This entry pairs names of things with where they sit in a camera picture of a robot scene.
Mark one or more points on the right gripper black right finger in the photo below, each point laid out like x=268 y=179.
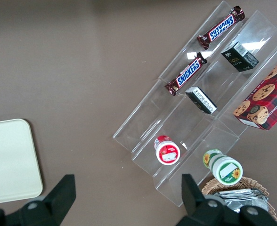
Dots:
x=199 y=212

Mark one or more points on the green lidded sunflower jar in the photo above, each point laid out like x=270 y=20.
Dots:
x=225 y=169

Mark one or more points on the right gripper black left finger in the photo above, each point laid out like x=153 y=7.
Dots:
x=51 y=207

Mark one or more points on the red lidded small jar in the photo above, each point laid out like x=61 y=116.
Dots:
x=168 y=153

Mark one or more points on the clear acrylic stepped display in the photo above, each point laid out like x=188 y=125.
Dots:
x=148 y=110

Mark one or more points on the silver foil pack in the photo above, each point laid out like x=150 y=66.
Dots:
x=242 y=200

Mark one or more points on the light wicker basket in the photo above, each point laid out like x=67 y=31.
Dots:
x=214 y=187

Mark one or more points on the cream rectangular plastic tray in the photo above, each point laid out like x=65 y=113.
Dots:
x=9 y=160

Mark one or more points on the small black carton box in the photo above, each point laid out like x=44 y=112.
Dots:
x=201 y=100
x=237 y=58

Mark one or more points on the Snickers chocolate bar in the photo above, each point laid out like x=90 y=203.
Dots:
x=221 y=27
x=186 y=74

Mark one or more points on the red tartan cookie box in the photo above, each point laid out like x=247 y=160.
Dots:
x=263 y=99

